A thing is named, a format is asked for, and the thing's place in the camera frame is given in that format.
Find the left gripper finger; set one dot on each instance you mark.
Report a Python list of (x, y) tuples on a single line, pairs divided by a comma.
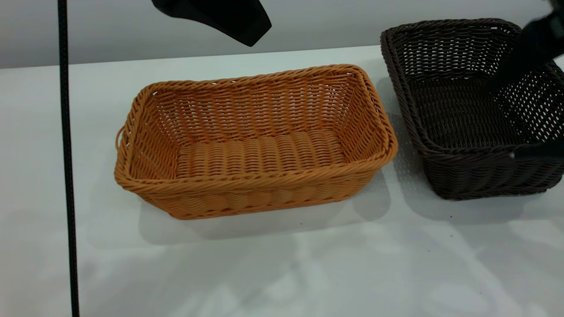
[(229, 17)]

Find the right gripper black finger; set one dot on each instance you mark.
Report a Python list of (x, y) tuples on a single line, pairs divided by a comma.
[(533, 48)]

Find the dark brown wicker basket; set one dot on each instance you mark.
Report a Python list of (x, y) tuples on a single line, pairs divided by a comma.
[(454, 114)]

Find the light brown wicker basket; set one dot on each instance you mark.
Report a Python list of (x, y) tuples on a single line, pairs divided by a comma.
[(264, 154)]

